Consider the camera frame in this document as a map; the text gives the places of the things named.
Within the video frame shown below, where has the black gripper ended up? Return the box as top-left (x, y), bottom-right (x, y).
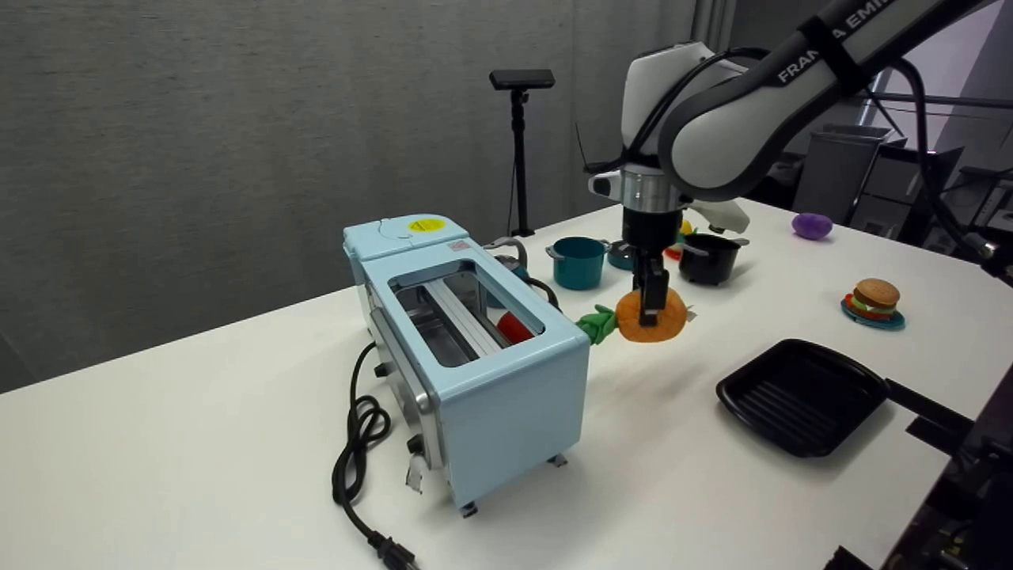
top-left (617, 203), bottom-right (688, 326)

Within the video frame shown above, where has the orange plush pineapple toy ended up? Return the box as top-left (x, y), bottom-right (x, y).
top-left (577, 288), bottom-right (697, 350)

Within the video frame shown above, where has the black toy pot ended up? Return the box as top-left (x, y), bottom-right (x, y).
top-left (676, 232), bottom-right (752, 288)

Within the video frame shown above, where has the teal toy pot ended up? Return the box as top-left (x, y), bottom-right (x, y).
top-left (544, 235), bottom-right (610, 295)

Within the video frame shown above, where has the white utensil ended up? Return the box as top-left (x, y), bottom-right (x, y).
top-left (690, 199), bottom-right (752, 239)

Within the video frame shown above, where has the red item inside toaster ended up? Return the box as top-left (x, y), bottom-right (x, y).
top-left (484, 304), bottom-right (538, 350)

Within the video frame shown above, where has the purple toy fruit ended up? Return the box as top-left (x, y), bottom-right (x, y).
top-left (788, 208), bottom-right (837, 244)

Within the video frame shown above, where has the black grill pan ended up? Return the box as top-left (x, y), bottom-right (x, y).
top-left (712, 336), bottom-right (978, 460)

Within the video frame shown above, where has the light blue toaster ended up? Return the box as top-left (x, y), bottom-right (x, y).
top-left (340, 212), bottom-right (594, 518)

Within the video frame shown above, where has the grey bin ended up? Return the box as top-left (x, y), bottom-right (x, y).
top-left (790, 124), bottom-right (892, 225)

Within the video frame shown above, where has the toy hamburger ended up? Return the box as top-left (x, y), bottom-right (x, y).
top-left (849, 276), bottom-right (903, 322)

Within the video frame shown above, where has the small burger toy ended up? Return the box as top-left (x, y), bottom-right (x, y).
top-left (838, 295), bottom-right (908, 333)

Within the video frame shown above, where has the black camera on stand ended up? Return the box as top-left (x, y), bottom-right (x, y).
top-left (489, 68), bottom-right (556, 241)

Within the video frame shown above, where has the black toaster power cable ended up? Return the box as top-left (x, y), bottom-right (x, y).
top-left (330, 338), bottom-right (422, 570)

